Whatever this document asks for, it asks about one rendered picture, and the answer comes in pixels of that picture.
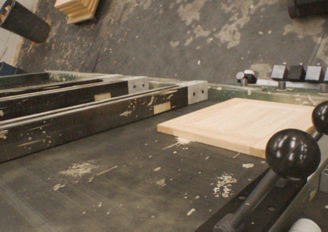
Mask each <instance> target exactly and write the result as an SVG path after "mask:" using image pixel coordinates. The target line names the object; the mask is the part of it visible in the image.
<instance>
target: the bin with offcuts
mask: <svg viewBox="0 0 328 232"><path fill-rule="evenodd" d="M0 28H3V29H5V30H8V31H10V32H12V33H15V34H17V35H19V36H21V37H24V38H26V39H28V40H31V41H32V42H35V43H37V44H39V43H42V42H43V40H44V39H45V38H46V36H47V34H48V32H49V28H50V26H49V24H48V23H47V22H45V21H44V20H43V19H41V18H40V17H38V16H37V15H35V14H34V13H33V12H32V11H31V10H29V9H27V8H26V7H25V6H23V5H22V4H20V3H19V2H17V1H16V0H7V1H6V2H5V3H4V4H3V6H2V8H1V10H0Z"/></svg>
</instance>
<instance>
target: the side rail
mask: <svg viewBox="0 0 328 232"><path fill-rule="evenodd" d="M40 80H48V72H39V73H29V74H19V75H10V76H0V85H6V84H17V83H24V82H32V81H40Z"/></svg>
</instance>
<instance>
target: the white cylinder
mask: <svg viewBox="0 0 328 232"><path fill-rule="evenodd" d="M288 232H321V231H320V228H319V227H318V225H317V224H316V223H314V222H313V221H311V220H309V219H305V218H302V219H299V220H297V221H296V222H295V223H293V225H292V226H291V228H290V229H289V231H288Z"/></svg>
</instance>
